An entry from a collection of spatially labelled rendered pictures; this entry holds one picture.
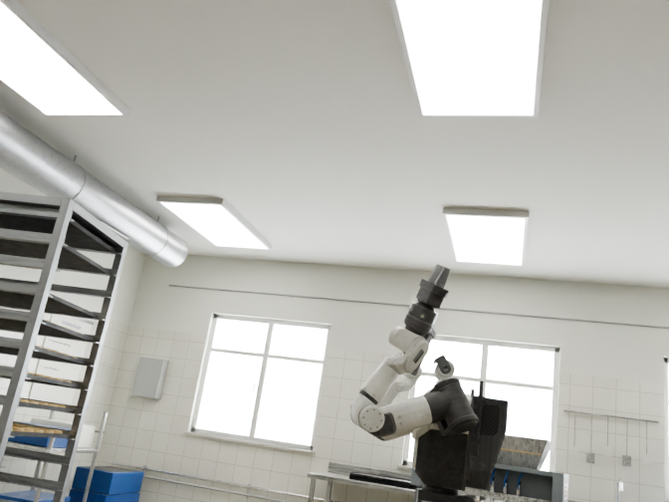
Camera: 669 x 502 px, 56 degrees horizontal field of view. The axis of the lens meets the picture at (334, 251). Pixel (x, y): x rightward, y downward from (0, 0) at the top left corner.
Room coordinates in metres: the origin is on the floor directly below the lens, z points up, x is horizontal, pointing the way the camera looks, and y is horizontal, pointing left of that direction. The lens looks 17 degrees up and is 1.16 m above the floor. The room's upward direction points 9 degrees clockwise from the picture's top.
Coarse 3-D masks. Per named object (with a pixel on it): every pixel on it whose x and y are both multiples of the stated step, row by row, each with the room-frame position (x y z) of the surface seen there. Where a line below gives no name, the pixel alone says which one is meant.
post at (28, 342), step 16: (64, 208) 2.05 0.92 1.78; (64, 224) 2.05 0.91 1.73; (48, 256) 2.05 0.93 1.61; (48, 272) 2.05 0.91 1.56; (48, 288) 2.06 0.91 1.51; (32, 304) 2.05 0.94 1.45; (32, 320) 2.05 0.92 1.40; (32, 336) 2.05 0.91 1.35; (32, 352) 2.07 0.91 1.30; (16, 368) 2.05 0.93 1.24; (16, 384) 2.05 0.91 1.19; (16, 400) 2.06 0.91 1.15; (0, 416) 2.05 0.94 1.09; (0, 432) 2.05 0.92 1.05; (0, 448) 2.05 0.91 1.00; (0, 464) 2.07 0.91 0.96
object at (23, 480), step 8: (0, 472) 2.53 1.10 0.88; (0, 480) 2.50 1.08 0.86; (8, 480) 2.52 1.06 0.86; (16, 480) 2.52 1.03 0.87; (24, 480) 2.51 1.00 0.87; (32, 480) 2.51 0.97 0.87; (40, 480) 2.50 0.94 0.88; (48, 480) 2.50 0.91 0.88; (48, 488) 2.48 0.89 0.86; (56, 488) 2.49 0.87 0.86
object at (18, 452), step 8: (8, 448) 2.53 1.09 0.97; (16, 448) 2.52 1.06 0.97; (16, 456) 2.49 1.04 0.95; (24, 456) 2.52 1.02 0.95; (32, 456) 2.51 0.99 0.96; (40, 456) 2.51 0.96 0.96; (48, 456) 2.50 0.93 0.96; (56, 456) 2.50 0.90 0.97; (64, 456) 2.49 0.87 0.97; (64, 464) 2.47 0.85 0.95
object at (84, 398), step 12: (120, 264) 2.50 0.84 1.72; (108, 288) 2.50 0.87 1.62; (108, 300) 2.50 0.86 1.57; (108, 312) 2.50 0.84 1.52; (108, 324) 2.52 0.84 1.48; (96, 348) 2.50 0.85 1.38; (96, 360) 2.50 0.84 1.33; (96, 372) 2.52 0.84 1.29; (84, 396) 2.49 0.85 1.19; (84, 408) 2.50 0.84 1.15; (84, 420) 2.52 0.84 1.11; (72, 444) 2.49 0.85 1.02; (72, 456) 2.50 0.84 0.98; (72, 468) 2.52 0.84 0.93; (60, 480) 2.50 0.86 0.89; (60, 492) 2.49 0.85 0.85
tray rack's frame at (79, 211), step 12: (0, 192) 2.09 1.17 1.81; (12, 192) 2.08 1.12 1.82; (24, 204) 2.19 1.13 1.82; (36, 204) 2.08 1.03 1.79; (48, 204) 2.06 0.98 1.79; (60, 204) 2.05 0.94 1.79; (72, 216) 2.25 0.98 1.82; (84, 216) 2.16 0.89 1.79; (96, 228) 2.27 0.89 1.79; (108, 228) 2.33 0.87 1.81; (108, 240) 2.50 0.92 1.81; (120, 240) 2.46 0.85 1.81
